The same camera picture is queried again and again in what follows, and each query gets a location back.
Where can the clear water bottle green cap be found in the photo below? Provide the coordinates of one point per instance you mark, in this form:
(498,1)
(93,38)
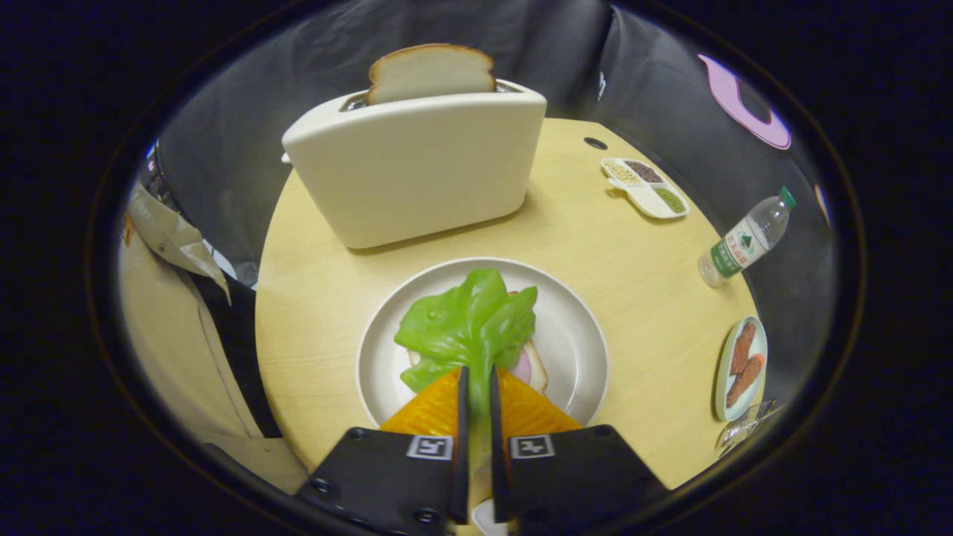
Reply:
(744,242)

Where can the green lettuce leaf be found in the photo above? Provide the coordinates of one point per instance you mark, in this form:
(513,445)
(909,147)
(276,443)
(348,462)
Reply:
(469,320)

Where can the large cream round plate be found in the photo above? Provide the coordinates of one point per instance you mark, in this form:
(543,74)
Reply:
(573,335)

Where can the white toaster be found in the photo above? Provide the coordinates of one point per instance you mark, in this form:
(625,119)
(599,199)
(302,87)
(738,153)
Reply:
(417,171)

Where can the clear utensil holder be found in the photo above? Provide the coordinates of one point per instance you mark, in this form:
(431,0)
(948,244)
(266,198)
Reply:
(744,426)

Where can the bread slice with brown crust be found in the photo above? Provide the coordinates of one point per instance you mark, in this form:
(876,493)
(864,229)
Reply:
(432,74)

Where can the small white oval plate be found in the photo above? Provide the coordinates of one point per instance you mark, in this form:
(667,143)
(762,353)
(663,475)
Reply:
(488,522)

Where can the person's beige jacket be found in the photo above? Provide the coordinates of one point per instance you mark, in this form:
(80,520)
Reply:
(171,335)

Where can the light blue plate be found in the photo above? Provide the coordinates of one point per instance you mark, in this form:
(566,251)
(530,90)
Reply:
(758,339)

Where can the pink ham slice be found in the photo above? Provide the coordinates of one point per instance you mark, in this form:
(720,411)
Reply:
(521,366)

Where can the reddish brown meat piece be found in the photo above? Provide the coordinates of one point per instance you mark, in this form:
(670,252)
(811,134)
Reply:
(746,381)

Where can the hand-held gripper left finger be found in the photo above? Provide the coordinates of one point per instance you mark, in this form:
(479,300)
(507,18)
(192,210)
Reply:
(461,447)

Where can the square white bread slice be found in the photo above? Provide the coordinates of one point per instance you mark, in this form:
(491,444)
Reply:
(537,366)

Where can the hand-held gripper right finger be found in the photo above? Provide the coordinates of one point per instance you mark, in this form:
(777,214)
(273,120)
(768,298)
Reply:
(497,447)

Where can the white divided dish of beans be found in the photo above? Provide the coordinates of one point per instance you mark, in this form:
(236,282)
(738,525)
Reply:
(648,197)

